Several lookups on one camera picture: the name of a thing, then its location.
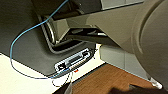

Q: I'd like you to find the thin blue cable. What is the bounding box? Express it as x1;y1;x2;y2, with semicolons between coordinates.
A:
8;0;98;80

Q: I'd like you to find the grey and black robot base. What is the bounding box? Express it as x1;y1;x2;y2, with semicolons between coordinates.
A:
0;0;168;91

